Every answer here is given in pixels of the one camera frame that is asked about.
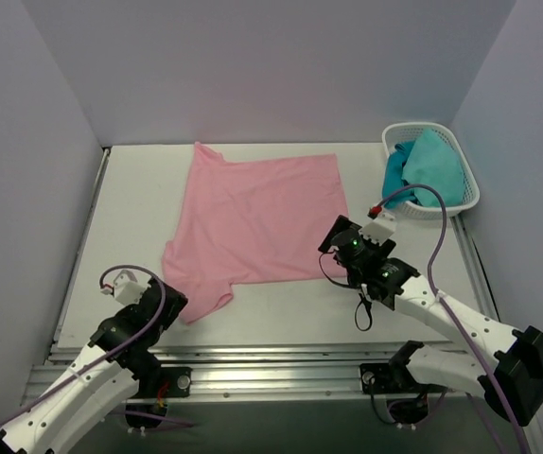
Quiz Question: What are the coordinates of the pink t shirt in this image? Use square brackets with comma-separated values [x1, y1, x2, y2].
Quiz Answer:
[162, 143, 348, 324]

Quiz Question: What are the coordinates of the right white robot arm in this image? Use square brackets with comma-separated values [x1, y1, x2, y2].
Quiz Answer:
[318, 216, 543, 427]

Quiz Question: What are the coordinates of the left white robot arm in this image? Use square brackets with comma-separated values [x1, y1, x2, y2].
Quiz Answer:
[0, 281, 187, 453]

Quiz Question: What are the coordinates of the dark teal t shirt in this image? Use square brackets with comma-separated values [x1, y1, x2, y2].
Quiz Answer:
[382, 141, 417, 209]

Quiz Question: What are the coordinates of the light teal t shirt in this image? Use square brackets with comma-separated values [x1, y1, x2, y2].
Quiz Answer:
[402, 129, 465, 206]

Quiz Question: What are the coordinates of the white plastic basket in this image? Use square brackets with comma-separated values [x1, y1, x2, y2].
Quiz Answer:
[381, 122, 480, 220]

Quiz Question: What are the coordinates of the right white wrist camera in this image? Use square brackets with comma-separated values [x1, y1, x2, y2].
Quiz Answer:
[359, 206, 397, 244]

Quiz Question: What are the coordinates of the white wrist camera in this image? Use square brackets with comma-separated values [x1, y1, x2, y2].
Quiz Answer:
[100, 270, 147, 306]
[359, 206, 397, 244]

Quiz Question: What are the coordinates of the black wire loop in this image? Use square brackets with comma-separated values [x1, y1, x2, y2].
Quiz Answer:
[318, 253, 375, 332]

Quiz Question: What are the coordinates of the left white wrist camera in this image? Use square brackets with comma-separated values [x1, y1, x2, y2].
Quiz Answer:
[100, 270, 147, 306]

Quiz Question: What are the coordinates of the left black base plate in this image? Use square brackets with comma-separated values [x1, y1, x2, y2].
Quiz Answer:
[125, 365, 192, 400]

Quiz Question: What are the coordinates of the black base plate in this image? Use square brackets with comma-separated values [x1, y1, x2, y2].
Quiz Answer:
[359, 362, 445, 395]
[125, 365, 192, 400]

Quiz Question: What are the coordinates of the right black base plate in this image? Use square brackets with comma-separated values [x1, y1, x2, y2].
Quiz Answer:
[359, 362, 445, 395]

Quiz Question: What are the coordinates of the aluminium rail frame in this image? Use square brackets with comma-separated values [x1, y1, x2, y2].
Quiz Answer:
[15, 146, 535, 454]

